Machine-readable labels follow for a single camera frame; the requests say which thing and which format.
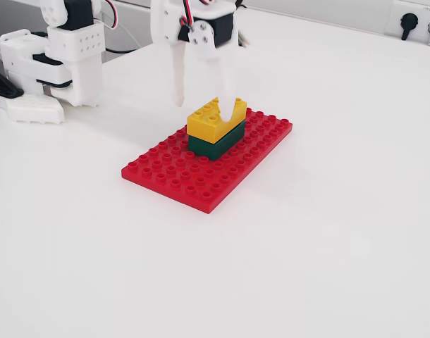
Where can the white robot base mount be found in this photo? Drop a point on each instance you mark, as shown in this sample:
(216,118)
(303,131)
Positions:
(31,109)

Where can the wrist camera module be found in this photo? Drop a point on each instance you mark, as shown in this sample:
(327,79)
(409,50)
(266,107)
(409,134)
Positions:
(243,38)

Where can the white wall socket strip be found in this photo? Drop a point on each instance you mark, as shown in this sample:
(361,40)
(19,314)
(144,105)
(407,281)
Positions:
(393,17)

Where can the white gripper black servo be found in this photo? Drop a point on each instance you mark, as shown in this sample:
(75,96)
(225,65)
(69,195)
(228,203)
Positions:
(202,38)

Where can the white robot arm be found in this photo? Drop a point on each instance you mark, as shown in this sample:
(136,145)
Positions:
(77,45)

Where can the green lego brick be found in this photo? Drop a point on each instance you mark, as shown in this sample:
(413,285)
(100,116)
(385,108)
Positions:
(208,149)

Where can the red lego baseplate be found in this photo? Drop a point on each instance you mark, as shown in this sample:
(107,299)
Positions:
(187,183)

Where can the yellow lego brick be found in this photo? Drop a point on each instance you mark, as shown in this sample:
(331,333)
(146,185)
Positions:
(201,128)

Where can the black power plug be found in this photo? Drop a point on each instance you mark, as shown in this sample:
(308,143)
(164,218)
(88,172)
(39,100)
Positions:
(409,23)

